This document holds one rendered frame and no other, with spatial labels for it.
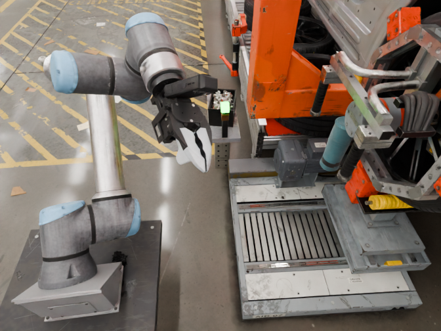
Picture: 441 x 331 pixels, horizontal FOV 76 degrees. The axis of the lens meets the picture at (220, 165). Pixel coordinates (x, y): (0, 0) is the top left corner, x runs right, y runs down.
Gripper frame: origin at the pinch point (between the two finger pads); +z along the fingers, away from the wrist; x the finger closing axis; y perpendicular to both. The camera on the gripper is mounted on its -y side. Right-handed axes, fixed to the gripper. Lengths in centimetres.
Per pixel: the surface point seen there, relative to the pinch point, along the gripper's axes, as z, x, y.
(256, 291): 38, -64, 71
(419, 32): -21, -71, -32
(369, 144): 4, -51, -10
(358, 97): -11, -56, -12
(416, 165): 13, -88, -8
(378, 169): 9, -92, 5
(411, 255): 50, -120, 21
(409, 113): 1, -53, -22
